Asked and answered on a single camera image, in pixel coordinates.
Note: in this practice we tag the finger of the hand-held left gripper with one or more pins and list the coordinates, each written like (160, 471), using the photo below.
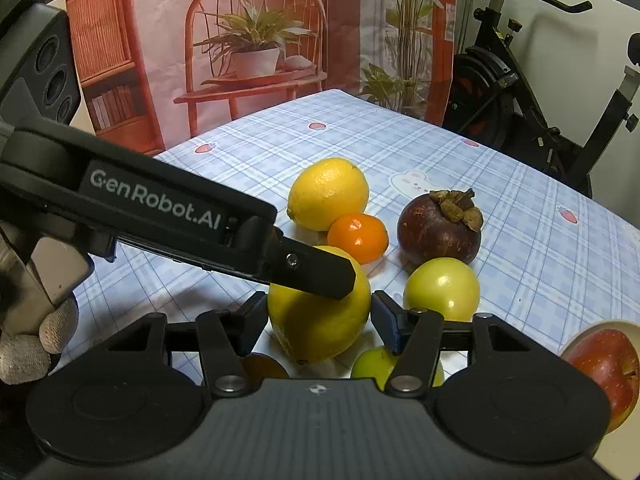
(320, 272)

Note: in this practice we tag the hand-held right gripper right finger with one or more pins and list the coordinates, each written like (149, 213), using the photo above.
(387, 322)

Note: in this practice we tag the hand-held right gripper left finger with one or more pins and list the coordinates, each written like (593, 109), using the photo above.
(250, 321)

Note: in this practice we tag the yellow-green round fruit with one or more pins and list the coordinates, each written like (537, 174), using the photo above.
(442, 287)
(372, 367)

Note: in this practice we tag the orange tangerine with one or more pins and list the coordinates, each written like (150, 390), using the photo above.
(265, 367)
(360, 240)

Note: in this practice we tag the yellow lemon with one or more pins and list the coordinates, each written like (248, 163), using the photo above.
(325, 192)
(310, 325)

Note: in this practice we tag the dark purple mangosteen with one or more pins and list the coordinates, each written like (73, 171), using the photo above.
(435, 235)

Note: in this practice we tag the white oval plate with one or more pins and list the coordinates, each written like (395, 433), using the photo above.
(587, 332)

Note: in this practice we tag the person's left hand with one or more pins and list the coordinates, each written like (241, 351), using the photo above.
(22, 357)

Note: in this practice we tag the blue plaid tablecloth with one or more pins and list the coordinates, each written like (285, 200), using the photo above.
(450, 150)

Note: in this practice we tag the red apple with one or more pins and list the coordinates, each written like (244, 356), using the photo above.
(610, 365)

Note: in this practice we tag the black exercise bike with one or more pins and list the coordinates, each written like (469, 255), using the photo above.
(500, 105)

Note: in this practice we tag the printed wall tapestry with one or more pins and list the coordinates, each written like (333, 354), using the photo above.
(325, 35)

